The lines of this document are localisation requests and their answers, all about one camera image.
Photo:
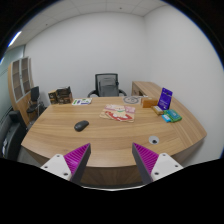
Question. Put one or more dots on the yellow flat box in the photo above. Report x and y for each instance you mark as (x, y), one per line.
(157, 110)

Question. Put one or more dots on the pink cartoon print mouse pad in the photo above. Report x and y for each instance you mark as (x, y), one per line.
(118, 112)

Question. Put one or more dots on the black leather armchair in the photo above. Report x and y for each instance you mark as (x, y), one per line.
(12, 136)

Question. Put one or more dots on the blue flat box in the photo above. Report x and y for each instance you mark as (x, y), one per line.
(166, 118)

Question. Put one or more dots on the large brown cardboard box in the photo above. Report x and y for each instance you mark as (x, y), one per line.
(65, 95)

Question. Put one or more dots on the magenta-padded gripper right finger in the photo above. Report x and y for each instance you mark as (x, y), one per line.
(146, 158)

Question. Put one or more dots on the black mesh office chair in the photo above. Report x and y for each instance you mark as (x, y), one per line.
(107, 86)

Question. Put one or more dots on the white and green leaflet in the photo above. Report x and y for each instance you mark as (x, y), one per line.
(82, 101)

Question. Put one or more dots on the purple standing sign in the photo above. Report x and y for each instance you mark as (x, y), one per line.
(165, 98)

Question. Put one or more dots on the small brown cardboard box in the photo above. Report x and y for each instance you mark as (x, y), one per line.
(52, 97)

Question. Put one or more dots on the green flat box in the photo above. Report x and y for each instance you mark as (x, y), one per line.
(173, 115)

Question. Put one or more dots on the orange cardboard box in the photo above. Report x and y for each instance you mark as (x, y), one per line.
(149, 102)

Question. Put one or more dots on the long ceiling light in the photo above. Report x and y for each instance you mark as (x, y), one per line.
(14, 38)

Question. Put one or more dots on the round grey mat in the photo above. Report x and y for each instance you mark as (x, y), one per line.
(131, 99)

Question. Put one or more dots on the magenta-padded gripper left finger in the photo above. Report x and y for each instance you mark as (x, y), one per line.
(77, 158)

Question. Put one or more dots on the black computer mouse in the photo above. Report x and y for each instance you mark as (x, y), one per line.
(81, 125)

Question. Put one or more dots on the small black chair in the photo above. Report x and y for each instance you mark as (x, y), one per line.
(34, 96)

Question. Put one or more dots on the wooden shelf unit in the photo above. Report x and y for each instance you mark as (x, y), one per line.
(20, 80)

